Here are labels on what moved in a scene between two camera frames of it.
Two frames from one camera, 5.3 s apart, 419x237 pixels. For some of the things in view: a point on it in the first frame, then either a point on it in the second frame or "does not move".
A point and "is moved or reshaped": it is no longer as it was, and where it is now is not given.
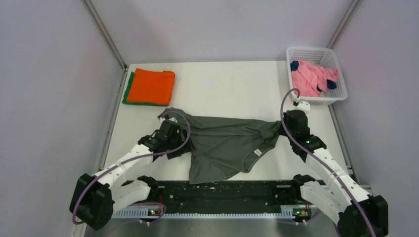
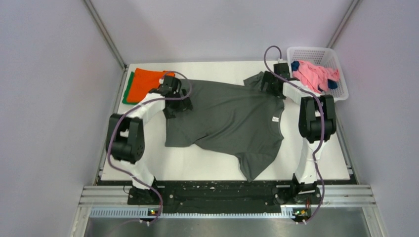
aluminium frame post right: (342, 24) does not move
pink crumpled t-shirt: (309, 77) does not move
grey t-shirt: (223, 145) is moved or reshaped
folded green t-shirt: (127, 92) does not move
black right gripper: (280, 130) → (269, 77)
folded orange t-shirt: (151, 87) does not move
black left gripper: (188, 146) → (185, 104)
